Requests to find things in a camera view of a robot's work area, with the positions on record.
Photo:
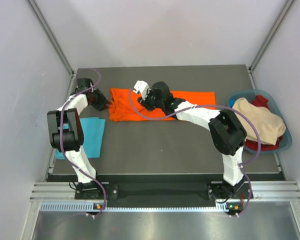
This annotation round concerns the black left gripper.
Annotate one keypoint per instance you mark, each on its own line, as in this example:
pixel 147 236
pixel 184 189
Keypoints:
pixel 101 105

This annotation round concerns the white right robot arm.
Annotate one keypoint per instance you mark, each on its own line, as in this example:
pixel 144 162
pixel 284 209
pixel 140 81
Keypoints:
pixel 227 133

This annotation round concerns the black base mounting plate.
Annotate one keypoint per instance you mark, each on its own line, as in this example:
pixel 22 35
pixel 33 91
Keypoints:
pixel 167 194

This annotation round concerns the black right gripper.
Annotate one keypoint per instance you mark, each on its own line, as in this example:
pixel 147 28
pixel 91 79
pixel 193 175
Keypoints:
pixel 144 101

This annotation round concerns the grey slotted cable duct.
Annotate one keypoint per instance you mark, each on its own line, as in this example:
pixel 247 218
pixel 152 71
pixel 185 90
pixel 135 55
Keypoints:
pixel 93 207

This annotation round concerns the blue t-shirt in basket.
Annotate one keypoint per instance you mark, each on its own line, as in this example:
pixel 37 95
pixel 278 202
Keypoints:
pixel 231 103

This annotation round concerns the beige t-shirt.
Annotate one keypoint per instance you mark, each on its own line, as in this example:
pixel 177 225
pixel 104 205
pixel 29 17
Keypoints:
pixel 268 125

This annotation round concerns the orange t-shirt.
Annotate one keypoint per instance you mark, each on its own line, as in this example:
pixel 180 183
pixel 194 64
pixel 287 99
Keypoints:
pixel 120 109

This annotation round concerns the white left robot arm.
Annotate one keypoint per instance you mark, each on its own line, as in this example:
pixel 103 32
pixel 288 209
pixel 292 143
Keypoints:
pixel 67 136

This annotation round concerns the folded light blue t-shirt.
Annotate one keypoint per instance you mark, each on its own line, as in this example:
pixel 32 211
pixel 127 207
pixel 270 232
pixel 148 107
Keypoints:
pixel 93 129

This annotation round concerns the dark red t-shirt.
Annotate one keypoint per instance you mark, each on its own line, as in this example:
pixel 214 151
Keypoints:
pixel 261 101

